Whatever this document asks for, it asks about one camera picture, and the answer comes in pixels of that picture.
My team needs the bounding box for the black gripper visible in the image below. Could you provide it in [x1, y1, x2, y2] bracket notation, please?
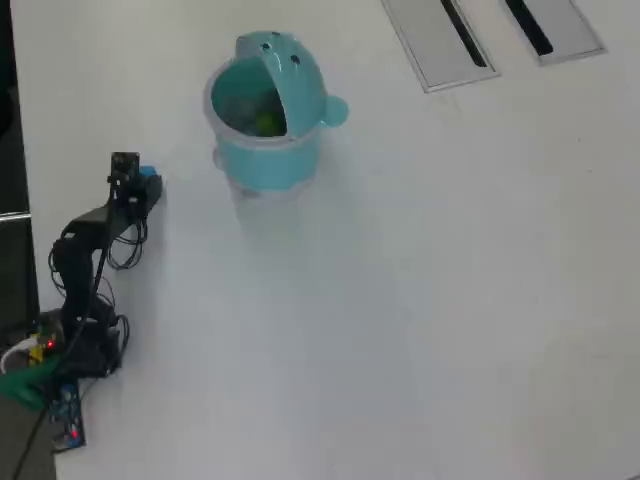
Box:
[106, 174, 164, 220]

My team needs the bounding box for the green lego block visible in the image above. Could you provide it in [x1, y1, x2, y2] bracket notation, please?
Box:
[253, 110, 281, 135]

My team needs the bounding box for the teal whale trash bin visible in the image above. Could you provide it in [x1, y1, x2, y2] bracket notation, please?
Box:
[202, 30, 350, 201]

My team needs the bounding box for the dark desk side panel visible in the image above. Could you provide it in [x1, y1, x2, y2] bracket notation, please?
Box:
[0, 0, 41, 346]

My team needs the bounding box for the small board with red LED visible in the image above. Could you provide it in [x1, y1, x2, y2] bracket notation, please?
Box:
[27, 319, 64, 361]

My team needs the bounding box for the green table clamp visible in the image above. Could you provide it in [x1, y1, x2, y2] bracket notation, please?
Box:
[0, 359, 64, 411]

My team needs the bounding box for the blue circuit board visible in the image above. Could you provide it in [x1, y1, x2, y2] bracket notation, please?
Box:
[47, 382, 87, 451]

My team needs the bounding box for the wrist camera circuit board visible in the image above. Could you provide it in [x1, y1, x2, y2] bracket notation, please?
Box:
[110, 151, 141, 176]

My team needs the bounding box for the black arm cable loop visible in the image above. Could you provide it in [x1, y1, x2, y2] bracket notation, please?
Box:
[107, 219, 150, 271]

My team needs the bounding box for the white cable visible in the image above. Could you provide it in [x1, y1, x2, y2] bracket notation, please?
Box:
[0, 337, 39, 374]

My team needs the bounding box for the black power cable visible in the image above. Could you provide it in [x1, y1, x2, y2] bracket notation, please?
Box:
[9, 399, 51, 480]

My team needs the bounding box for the silver desk cable hatch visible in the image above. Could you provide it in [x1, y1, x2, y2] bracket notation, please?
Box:
[380, 0, 501, 94]
[499, 0, 609, 67]

